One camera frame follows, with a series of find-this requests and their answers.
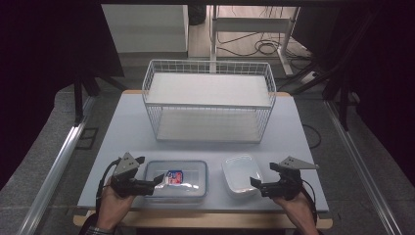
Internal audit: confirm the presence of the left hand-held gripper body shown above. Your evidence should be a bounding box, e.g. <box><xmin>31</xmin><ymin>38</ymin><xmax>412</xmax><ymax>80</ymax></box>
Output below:
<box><xmin>111</xmin><ymin>152</ymin><xmax>155</xmax><ymax>198</ymax></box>

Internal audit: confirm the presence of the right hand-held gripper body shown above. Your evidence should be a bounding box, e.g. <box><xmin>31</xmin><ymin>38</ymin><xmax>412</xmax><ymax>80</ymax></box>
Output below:
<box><xmin>260</xmin><ymin>156</ymin><xmax>320</xmax><ymax>201</ymax></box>

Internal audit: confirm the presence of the white square dish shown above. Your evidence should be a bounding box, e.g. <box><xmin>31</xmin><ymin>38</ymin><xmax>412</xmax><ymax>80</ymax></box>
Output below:
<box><xmin>221</xmin><ymin>154</ymin><xmax>263</xmax><ymax>200</ymax></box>

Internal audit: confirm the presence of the clear food container with lid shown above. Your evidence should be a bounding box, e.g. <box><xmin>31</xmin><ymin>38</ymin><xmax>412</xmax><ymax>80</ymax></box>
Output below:
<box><xmin>144</xmin><ymin>160</ymin><xmax>208</xmax><ymax>200</ymax></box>

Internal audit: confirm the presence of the white wire shelf rack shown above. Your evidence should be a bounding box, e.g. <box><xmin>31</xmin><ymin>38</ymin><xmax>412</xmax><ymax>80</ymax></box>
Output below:
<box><xmin>142</xmin><ymin>59</ymin><xmax>278</xmax><ymax>145</ymax></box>

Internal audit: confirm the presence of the person's right hand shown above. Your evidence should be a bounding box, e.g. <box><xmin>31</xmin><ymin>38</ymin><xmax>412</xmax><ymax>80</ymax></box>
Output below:
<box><xmin>272</xmin><ymin>192</ymin><xmax>317</xmax><ymax>227</ymax></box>

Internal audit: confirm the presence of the person's left hand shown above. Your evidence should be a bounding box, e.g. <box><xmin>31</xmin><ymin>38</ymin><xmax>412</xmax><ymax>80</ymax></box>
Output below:
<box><xmin>96</xmin><ymin>177</ymin><xmax>135</xmax><ymax>230</ymax></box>

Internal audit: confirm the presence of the black stand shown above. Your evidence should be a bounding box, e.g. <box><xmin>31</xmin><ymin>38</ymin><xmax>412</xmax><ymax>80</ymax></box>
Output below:
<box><xmin>72</xmin><ymin>73</ymin><xmax>129</xmax><ymax>127</ymax></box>
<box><xmin>280</xmin><ymin>9</ymin><xmax>384</xmax><ymax>131</ymax></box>

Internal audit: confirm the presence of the white power strip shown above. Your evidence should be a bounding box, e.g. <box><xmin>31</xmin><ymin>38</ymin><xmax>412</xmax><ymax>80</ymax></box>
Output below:
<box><xmin>299</xmin><ymin>71</ymin><xmax>319</xmax><ymax>84</ymax></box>

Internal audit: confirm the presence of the white cabinet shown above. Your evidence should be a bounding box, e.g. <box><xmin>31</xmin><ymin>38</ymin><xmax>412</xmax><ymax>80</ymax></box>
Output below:
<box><xmin>101</xmin><ymin>4</ymin><xmax>190</xmax><ymax>54</ymax></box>

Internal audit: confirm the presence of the black bin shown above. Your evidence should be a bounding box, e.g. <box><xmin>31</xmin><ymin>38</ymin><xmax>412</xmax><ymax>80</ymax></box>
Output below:
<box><xmin>188</xmin><ymin>4</ymin><xmax>208</xmax><ymax>26</ymax></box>

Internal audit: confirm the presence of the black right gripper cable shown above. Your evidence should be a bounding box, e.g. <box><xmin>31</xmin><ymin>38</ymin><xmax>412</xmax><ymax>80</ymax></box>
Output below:
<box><xmin>300</xmin><ymin>179</ymin><xmax>319</xmax><ymax>226</ymax></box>

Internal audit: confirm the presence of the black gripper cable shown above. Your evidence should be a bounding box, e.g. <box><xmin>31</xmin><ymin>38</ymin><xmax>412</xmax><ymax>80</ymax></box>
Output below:
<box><xmin>300</xmin><ymin>179</ymin><xmax>319</xmax><ymax>226</ymax></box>
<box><xmin>95</xmin><ymin>160</ymin><xmax>122</xmax><ymax>213</ymax></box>

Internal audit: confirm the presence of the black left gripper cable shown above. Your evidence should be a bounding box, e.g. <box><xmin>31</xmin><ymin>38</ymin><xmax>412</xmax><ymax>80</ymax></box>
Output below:
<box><xmin>95</xmin><ymin>160</ymin><xmax>122</xmax><ymax>213</ymax></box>

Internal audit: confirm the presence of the black floor cable loop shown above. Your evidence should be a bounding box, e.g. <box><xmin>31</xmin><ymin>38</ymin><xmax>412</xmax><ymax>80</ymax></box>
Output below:
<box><xmin>302</xmin><ymin>123</ymin><xmax>323</xmax><ymax>150</ymax></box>

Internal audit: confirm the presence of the metal floor rail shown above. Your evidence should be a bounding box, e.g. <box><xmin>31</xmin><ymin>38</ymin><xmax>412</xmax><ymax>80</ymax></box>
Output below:
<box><xmin>18</xmin><ymin>96</ymin><xmax>96</xmax><ymax>235</ymax></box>
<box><xmin>324</xmin><ymin>99</ymin><xmax>403</xmax><ymax>235</ymax></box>

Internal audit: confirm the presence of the tangle of black floor cables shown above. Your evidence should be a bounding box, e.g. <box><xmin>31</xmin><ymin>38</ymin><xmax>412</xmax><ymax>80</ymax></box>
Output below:
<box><xmin>216</xmin><ymin>30</ymin><xmax>311</xmax><ymax>59</ymax></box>

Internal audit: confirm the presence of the white desk frame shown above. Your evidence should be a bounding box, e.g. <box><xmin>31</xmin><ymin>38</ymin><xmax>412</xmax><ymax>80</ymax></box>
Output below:
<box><xmin>209</xmin><ymin>5</ymin><xmax>301</xmax><ymax>76</ymax></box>

